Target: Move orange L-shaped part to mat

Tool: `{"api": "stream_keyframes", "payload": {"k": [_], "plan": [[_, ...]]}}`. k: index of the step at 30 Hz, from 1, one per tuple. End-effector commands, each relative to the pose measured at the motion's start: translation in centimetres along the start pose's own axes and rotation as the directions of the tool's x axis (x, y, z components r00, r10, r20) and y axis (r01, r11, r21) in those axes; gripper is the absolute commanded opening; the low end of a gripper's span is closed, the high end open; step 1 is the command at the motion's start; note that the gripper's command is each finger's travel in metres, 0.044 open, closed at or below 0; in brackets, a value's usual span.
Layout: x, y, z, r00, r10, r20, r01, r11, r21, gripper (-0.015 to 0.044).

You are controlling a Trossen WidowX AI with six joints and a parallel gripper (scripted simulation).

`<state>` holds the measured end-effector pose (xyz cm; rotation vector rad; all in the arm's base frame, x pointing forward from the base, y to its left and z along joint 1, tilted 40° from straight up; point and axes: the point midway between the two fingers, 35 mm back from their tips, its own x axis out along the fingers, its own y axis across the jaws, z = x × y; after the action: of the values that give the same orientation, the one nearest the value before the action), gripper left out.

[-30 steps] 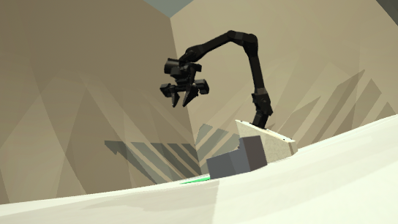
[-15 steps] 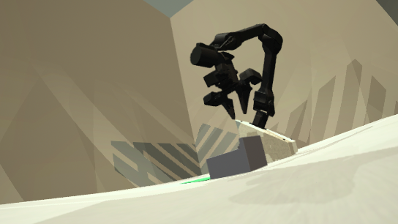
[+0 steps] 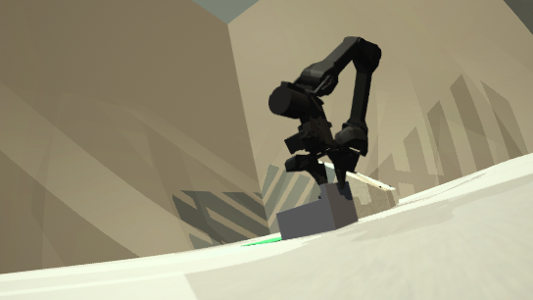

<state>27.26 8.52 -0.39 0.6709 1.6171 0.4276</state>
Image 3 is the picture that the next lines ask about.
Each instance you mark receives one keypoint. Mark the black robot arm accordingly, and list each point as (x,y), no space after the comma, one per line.
(298,100)

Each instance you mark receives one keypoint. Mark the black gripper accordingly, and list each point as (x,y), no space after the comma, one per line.
(337,150)

